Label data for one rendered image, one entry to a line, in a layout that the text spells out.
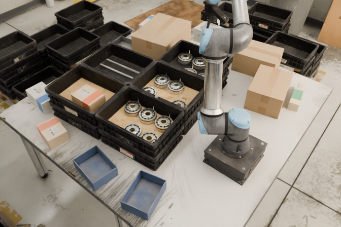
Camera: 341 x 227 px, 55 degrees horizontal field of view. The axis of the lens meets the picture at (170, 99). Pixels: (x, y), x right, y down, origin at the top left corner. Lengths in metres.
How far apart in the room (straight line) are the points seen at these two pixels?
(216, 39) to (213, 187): 0.76
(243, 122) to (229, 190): 0.37
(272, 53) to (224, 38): 0.98
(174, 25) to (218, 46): 1.11
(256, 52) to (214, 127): 0.92
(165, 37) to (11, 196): 1.65
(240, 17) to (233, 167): 0.75
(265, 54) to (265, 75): 0.24
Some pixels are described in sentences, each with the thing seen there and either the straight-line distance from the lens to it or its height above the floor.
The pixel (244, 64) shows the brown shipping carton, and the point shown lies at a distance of 2.39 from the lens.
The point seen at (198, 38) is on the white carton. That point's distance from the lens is 2.08.
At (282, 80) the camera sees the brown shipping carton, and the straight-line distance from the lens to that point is 2.20.
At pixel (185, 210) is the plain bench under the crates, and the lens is 1.68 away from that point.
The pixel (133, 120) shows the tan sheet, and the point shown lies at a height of 0.83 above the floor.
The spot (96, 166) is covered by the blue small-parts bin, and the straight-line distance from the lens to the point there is 1.86.
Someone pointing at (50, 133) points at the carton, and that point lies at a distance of 1.99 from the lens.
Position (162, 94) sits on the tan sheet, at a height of 0.83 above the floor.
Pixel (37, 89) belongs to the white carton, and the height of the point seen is 0.79.
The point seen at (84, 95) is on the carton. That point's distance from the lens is 1.96.
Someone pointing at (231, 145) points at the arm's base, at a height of 0.86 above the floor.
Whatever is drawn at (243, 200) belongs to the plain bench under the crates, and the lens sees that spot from 1.75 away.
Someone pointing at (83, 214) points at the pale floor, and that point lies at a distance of 2.54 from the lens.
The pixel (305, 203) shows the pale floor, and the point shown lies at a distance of 2.69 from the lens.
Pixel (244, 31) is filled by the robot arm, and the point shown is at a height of 1.41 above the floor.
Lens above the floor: 2.18
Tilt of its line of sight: 43 degrees down
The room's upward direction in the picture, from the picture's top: straight up
